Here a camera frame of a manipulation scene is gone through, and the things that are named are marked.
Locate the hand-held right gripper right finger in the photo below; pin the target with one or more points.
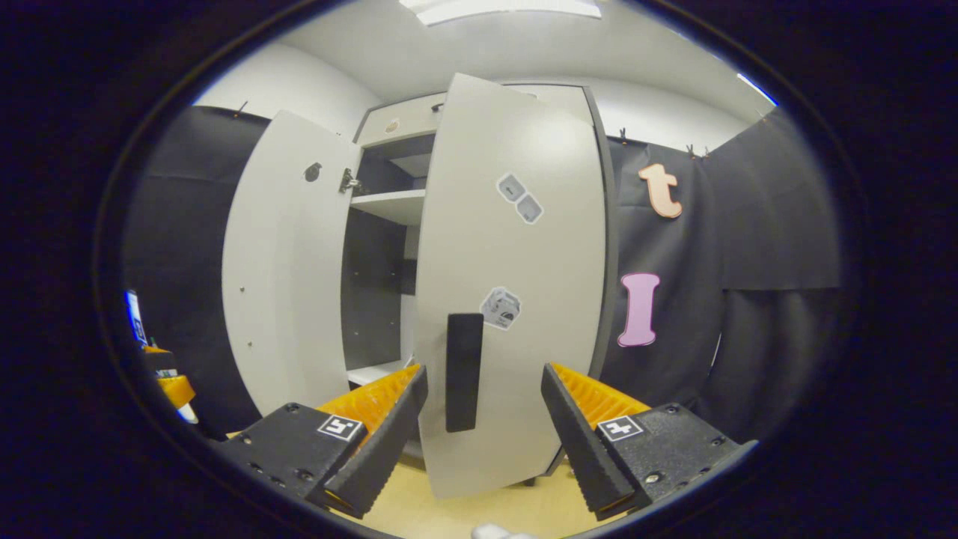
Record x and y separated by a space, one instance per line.
580 442

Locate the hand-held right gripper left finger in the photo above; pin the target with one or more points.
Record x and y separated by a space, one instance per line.
389 442

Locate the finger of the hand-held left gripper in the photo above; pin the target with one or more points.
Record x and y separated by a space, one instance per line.
178 389
157 349

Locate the white shoe cabinet door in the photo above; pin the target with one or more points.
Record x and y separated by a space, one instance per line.
524 262
277 262

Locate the grey white shoe cabinet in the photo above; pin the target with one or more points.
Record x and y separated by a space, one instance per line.
378 206

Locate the white papers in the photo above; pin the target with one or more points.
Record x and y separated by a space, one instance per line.
188 414

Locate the computer monitor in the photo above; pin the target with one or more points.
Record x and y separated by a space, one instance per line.
136 318

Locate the black backdrop cloth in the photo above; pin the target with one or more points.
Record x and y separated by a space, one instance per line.
778 224

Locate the large ceiling light panel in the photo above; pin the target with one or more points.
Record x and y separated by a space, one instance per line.
501 9

